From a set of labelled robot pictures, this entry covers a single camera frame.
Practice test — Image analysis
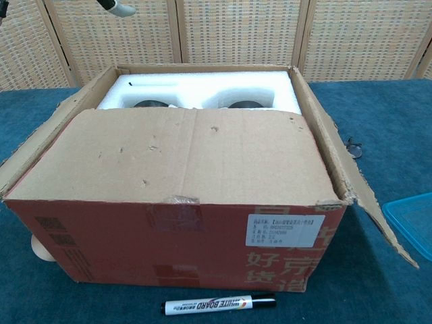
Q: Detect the red cardboard shipping box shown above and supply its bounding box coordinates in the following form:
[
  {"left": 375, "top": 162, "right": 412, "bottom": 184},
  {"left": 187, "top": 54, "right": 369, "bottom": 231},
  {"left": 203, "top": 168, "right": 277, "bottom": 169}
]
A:
[{"left": 0, "top": 63, "right": 419, "bottom": 284}]

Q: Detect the white whiteboard marker pen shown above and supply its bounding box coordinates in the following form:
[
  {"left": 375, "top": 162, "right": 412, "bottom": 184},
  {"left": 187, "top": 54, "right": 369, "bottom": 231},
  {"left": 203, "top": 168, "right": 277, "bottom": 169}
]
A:
[{"left": 160, "top": 292, "right": 277, "bottom": 317}]

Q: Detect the white foam packing insert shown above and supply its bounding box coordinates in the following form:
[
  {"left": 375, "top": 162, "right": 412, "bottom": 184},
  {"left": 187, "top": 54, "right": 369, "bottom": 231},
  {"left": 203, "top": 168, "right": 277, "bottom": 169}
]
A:
[{"left": 97, "top": 69, "right": 302, "bottom": 114}]

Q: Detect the left five-finger robot hand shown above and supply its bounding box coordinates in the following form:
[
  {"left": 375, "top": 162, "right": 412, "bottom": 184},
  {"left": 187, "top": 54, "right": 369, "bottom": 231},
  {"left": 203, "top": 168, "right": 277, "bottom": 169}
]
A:
[{"left": 96, "top": 0, "right": 136, "bottom": 16}]

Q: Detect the black round object in foam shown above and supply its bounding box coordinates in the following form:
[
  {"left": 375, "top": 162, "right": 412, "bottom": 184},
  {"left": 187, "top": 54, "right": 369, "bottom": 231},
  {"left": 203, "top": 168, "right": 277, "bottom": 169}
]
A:
[
  {"left": 226, "top": 100, "right": 271, "bottom": 109},
  {"left": 134, "top": 100, "right": 169, "bottom": 109}
]

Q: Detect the blue plastic container lid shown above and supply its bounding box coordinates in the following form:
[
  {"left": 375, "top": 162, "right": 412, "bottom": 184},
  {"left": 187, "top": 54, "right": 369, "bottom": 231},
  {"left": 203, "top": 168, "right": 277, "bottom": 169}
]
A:
[{"left": 383, "top": 192, "right": 432, "bottom": 261}]

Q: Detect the blue carpet table cover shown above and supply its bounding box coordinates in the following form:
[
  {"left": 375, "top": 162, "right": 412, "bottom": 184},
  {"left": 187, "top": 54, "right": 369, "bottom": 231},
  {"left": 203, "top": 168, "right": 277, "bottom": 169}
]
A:
[{"left": 0, "top": 78, "right": 432, "bottom": 324}]

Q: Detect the beige egg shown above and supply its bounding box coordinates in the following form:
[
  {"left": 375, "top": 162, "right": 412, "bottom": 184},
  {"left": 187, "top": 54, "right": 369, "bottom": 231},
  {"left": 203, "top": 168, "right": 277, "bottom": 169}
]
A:
[{"left": 30, "top": 235, "right": 55, "bottom": 263}]

